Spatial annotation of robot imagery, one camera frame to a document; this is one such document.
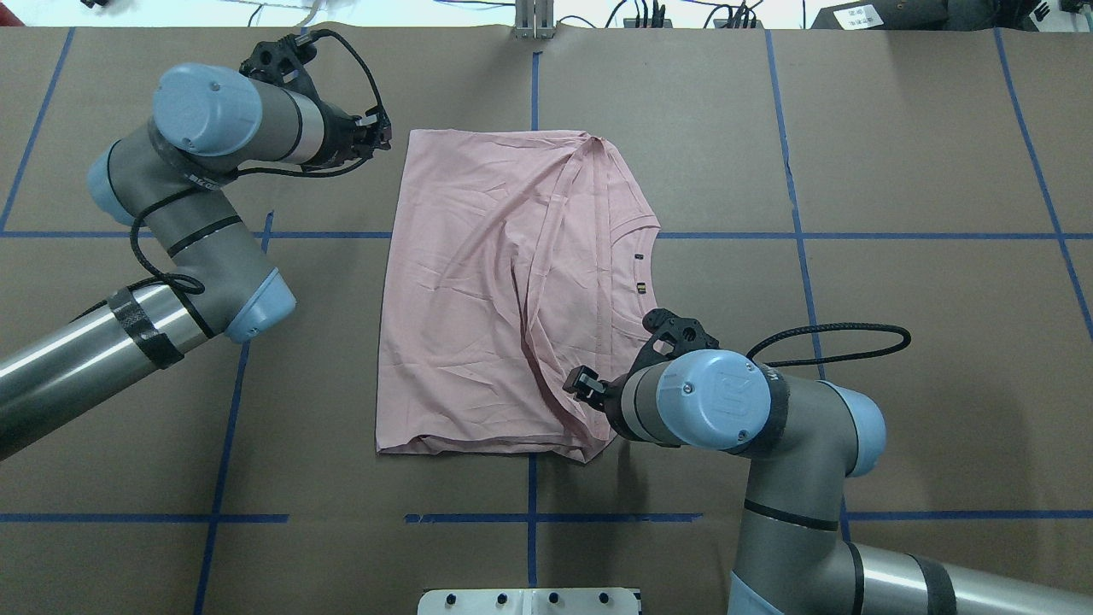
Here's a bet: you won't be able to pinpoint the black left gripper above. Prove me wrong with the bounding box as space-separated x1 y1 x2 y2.
239 31 393 172

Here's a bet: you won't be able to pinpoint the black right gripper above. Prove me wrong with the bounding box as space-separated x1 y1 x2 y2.
563 308 721 441

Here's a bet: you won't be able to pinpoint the black box with label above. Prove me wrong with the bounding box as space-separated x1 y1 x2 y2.
807 1 968 31

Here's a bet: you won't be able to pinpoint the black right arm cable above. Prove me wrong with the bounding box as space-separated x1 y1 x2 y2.
745 323 912 370

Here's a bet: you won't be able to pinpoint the black cables behind table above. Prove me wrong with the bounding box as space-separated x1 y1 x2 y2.
555 0 765 29

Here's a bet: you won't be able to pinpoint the aluminium profile post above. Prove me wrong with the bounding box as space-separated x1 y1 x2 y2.
512 0 557 40

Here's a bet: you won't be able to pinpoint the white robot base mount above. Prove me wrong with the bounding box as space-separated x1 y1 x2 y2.
418 587 643 614

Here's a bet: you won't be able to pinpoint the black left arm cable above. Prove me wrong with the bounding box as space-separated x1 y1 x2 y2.
128 29 385 296

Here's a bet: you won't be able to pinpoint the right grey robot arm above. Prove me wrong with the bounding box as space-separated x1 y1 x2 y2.
563 308 1090 614

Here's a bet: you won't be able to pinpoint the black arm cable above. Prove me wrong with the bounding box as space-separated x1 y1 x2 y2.
745 323 912 370
128 29 385 296

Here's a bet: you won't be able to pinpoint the pink Snoopy t-shirt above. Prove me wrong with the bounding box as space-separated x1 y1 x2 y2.
375 129 661 464

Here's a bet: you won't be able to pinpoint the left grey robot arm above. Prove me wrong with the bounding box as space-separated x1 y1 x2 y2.
1 28 393 459

